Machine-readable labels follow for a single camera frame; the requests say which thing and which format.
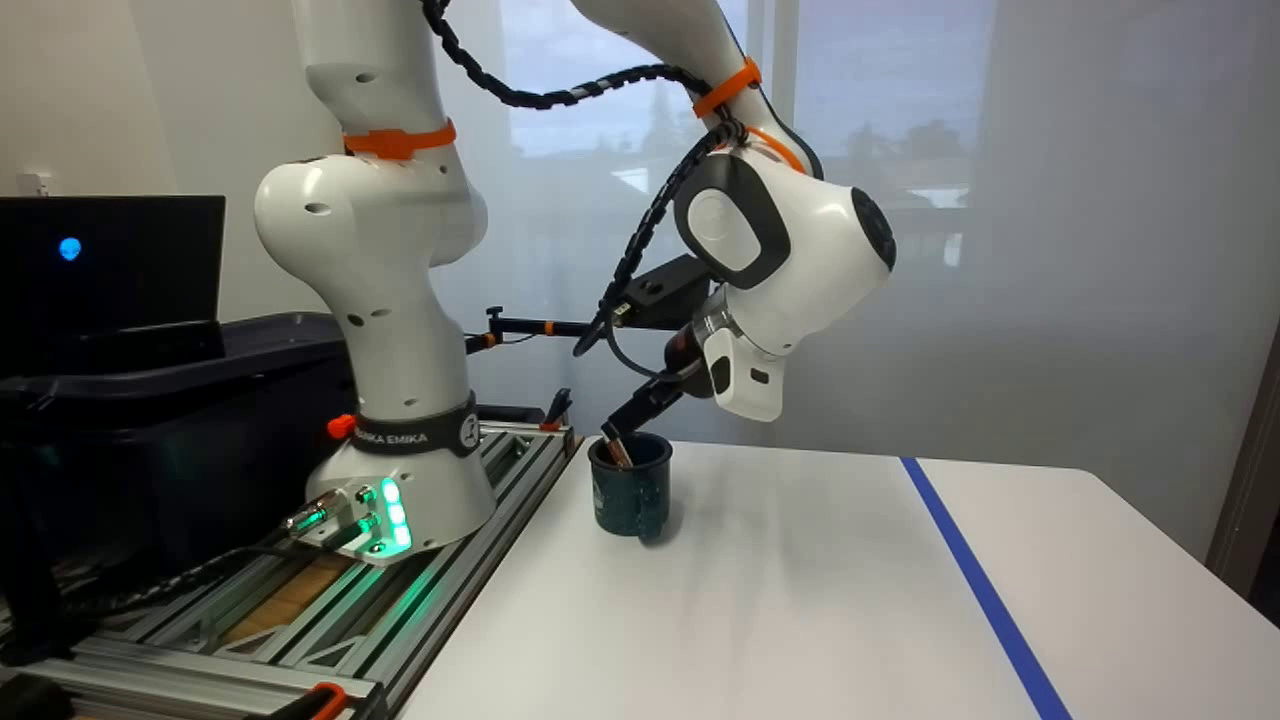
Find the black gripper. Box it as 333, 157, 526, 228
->
599, 323, 726, 442

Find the dark teal speckled cup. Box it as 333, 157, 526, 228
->
584, 429, 677, 549

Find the small black orange clamp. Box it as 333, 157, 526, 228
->
535, 382, 578, 437

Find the blue tape stripe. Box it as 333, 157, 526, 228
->
895, 453, 1077, 720

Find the orange and black clamp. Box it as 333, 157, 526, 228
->
301, 675, 362, 720

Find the black cabinet box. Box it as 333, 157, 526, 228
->
0, 312, 362, 659

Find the sheer white curtain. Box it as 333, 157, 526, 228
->
398, 0, 1280, 472

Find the black monitor with blue light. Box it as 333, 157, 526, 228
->
0, 193, 229, 379

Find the dark brown furniture edge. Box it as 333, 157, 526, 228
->
1204, 333, 1280, 632

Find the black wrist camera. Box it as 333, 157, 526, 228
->
619, 256, 713, 326

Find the aluminium extrusion base frame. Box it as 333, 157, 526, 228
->
0, 416, 584, 720

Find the black cable chain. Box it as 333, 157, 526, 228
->
421, 0, 737, 360

